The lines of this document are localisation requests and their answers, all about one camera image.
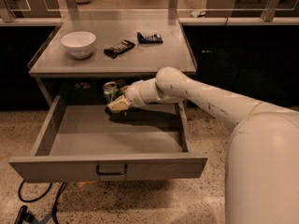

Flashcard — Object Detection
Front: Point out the black drawer handle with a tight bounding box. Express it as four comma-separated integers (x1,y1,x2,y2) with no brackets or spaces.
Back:
95,164,127,176

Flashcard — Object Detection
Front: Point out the open grey top drawer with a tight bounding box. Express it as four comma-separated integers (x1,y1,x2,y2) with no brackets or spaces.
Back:
9,96,207,183

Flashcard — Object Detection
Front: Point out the white bowl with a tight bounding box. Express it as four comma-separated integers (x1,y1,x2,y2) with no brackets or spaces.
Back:
61,31,96,59

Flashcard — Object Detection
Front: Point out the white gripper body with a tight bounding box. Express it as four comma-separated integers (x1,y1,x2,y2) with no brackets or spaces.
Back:
125,80,146,107

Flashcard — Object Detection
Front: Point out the black chocolate bar packet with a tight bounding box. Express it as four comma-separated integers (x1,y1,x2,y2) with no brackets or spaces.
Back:
104,40,135,59

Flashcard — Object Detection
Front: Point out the green soda can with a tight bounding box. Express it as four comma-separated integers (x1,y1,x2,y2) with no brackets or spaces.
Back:
103,81,119,103

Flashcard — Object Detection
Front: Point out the black floor cable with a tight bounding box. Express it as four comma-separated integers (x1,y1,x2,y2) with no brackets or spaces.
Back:
17,179,68,224

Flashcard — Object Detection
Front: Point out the blue snack packet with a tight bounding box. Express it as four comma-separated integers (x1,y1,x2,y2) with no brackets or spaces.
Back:
137,33,164,44

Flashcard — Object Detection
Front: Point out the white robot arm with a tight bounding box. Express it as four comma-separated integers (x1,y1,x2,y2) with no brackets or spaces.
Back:
108,67,299,224

